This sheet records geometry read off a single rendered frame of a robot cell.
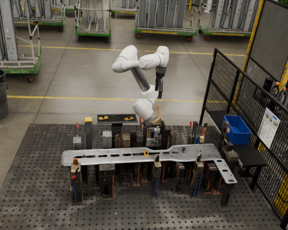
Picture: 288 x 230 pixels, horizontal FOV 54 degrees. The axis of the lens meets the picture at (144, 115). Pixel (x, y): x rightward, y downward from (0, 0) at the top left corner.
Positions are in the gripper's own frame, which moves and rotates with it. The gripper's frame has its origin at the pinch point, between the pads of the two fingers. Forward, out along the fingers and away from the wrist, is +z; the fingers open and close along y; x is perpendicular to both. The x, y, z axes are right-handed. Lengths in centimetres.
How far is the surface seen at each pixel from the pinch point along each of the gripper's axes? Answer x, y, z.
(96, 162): -54, 33, 46
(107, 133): -44, 9, 35
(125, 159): -30, 31, 46
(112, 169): -42, 45, 43
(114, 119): -36.2, -6.1, 30.1
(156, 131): 0.6, 5.9, 35.9
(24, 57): -192, -389, 115
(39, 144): -111, -34, 76
